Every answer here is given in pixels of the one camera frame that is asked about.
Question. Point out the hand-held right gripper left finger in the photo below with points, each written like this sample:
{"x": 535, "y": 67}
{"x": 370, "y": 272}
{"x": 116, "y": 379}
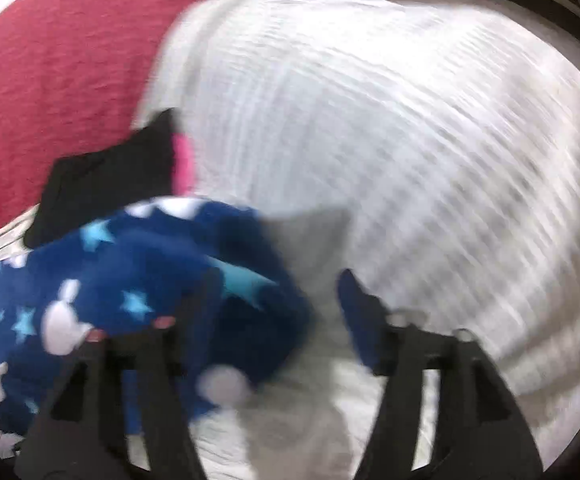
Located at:
{"x": 135, "y": 360}

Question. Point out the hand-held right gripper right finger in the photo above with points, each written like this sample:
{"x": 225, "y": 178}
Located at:
{"x": 357, "y": 310}

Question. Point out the blue star-print fleece pants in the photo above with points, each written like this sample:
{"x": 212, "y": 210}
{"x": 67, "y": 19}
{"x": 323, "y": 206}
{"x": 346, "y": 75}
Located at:
{"x": 120, "y": 260}

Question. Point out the white grey patterned bedspread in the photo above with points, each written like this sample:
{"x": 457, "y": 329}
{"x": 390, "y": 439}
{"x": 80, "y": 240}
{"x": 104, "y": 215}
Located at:
{"x": 370, "y": 135}

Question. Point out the black folded cloth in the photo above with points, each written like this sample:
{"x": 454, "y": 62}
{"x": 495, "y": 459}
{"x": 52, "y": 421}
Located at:
{"x": 105, "y": 185}

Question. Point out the pink cloth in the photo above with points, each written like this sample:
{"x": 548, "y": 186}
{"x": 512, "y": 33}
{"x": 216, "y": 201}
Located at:
{"x": 184, "y": 165}

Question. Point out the red textured cushion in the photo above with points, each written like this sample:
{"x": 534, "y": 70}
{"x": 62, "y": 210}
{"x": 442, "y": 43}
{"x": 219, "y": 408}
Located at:
{"x": 60, "y": 60}

